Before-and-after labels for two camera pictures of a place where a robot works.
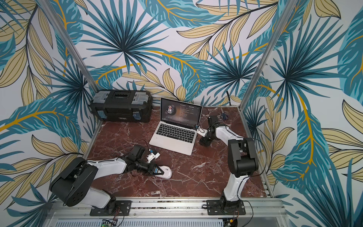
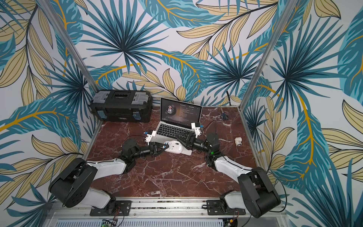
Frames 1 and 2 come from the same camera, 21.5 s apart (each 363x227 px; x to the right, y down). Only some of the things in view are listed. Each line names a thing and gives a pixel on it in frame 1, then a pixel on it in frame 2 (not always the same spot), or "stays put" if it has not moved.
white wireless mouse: (167, 170) → (175, 146)
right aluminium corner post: (286, 12) stays put
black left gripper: (152, 168) → (159, 144)
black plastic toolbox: (124, 106) stays put
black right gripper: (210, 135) → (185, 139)
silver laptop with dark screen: (177, 130) stays put
